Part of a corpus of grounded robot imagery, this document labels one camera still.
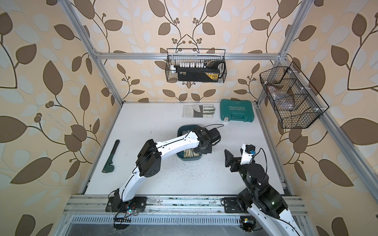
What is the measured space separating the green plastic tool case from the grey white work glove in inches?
3.0

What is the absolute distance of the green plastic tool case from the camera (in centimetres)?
108

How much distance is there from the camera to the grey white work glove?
44.9 inches
